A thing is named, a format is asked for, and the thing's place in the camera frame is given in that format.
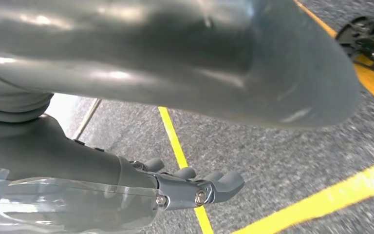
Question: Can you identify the stainless steel table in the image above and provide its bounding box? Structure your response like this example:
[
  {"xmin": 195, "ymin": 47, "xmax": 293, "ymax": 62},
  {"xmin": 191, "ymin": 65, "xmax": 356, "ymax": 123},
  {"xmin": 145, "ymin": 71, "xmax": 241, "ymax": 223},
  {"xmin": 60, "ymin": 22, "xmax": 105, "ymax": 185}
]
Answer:
[{"xmin": 72, "ymin": 98, "xmax": 102, "ymax": 140}]

